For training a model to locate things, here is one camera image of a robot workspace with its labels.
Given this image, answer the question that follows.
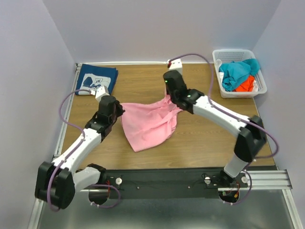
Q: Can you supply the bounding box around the folded blue printed t-shirt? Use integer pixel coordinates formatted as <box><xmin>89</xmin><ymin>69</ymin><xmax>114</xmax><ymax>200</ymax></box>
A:
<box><xmin>76</xmin><ymin>64</ymin><xmax>119</xmax><ymax>94</ymax></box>

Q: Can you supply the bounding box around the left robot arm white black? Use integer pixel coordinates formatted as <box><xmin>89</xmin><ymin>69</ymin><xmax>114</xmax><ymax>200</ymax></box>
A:
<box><xmin>35</xmin><ymin>95</ymin><xmax>124</xmax><ymax>211</ymax></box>

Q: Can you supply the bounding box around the pink t-shirt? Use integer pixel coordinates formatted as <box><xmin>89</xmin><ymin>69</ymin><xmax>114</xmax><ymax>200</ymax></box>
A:
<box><xmin>121</xmin><ymin>95</ymin><xmax>182</xmax><ymax>152</ymax></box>

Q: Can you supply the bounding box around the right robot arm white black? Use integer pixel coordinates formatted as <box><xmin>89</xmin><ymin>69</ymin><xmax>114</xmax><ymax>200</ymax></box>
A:
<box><xmin>163</xmin><ymin>70</ymin><xmax>267</xmax><ymax>187</ymax></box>

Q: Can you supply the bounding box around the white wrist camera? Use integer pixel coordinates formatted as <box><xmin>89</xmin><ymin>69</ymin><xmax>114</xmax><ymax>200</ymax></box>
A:
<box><xmin>167</xmin><ymin>59</ymin><xmax>183</xmax><ymax>75</ymax></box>
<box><xmin>90</xmin><ymin>85</ymin><xmax>110</xmax><ymax>102</ymax></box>

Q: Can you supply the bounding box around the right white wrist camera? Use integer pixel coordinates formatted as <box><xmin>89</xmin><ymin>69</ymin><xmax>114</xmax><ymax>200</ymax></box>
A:
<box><xmin>167</xmin><ymin>59</ymin><xmax>183</xmax><ymax>75</ymax></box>

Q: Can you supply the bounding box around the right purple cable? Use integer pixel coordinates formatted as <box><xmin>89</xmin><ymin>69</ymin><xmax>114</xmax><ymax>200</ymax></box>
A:
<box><xmin>176</xmin><ymin>53</ymin><xmax>279</xmax><ymax>159</ymax></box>

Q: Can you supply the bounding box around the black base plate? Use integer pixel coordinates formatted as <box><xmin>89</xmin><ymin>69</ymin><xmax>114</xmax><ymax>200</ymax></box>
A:
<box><xmin>88</xmin><ymin>167</ymin><xmax>251</xmax><ymax>206</ymax></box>

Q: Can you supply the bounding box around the purple cable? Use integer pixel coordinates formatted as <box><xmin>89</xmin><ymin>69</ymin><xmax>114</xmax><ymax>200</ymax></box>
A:
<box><xmin>47</xmin><ymin>89</ymin><xmax>96</xmax><ymax>212</ymax></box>
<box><xmin>176</xmin><ymin>53</ymin><xmax>279</xmax><ymax>159</ymax></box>

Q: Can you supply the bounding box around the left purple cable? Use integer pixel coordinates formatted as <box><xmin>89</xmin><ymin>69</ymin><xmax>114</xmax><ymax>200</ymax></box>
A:
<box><xmin>47</xmin><ymin>89</ymin><xmax>96</xmax><ymax>212</ymax></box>

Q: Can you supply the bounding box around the white garment in basket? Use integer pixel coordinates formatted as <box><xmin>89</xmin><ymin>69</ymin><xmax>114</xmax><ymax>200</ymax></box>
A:
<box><xmin>214</xmin><ymin>59</ymin><xmax>224</xmax><ymax>84</ymax></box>

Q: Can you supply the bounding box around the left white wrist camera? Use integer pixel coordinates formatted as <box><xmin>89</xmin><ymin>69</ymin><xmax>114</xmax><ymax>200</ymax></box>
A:
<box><xmin>90</xmin><ymin>85</ymin><xmax>110</xmax><ymax>102</ymax></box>

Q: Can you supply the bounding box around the teal t-shirt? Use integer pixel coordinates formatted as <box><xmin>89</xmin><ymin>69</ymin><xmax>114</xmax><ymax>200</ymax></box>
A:
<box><xmin>220</xmin><ymin>59</ymin><xmax>260</xmax><ymax>92</ymax></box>

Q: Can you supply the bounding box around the aluminium frame rail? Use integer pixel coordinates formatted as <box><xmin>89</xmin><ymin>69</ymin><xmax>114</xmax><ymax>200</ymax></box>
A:
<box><xmin>28</xmin><ymin>63</ymin><xmax>81</xmax><ymax>229</ymax></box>

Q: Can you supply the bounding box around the orange t-shirt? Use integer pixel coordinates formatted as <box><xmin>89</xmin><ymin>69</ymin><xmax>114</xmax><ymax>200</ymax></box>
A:
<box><xmin>234</xmin><ymin>75</ymin><xmax>255</xmax><ymax>92</ymax></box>

